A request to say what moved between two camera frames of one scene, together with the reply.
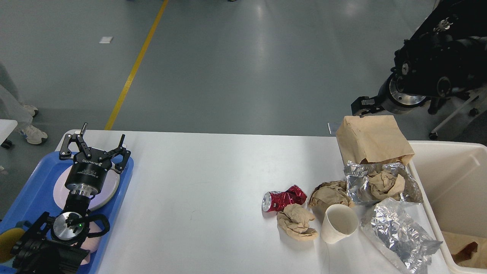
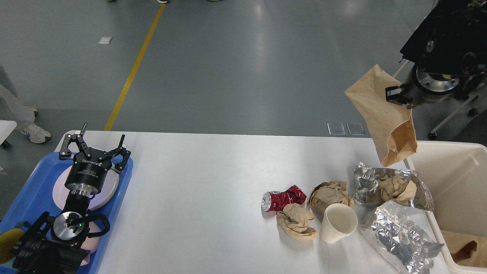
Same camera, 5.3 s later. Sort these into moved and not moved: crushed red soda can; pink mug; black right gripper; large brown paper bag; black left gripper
Moved: black right gripper
Not moved: large brown paper bag; black left gripper; pink mug; crushed red soda can
